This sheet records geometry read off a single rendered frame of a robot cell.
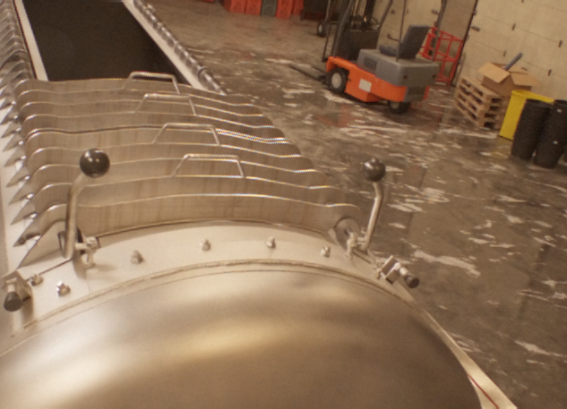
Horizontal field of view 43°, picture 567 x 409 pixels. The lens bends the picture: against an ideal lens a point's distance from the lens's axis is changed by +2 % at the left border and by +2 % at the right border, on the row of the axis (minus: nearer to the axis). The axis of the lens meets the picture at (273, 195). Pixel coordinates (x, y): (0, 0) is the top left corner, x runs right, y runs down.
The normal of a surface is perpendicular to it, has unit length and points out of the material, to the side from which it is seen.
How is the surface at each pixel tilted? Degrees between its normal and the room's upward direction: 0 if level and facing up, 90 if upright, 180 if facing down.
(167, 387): 66
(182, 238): 9
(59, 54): 90
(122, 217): 90
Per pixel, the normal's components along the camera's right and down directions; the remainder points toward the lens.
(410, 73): 0.59, 0.43
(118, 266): -0.12, -0.85
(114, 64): 0.04, 0.40
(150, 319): 0.04, -0.66
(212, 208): 0.36, 0.44
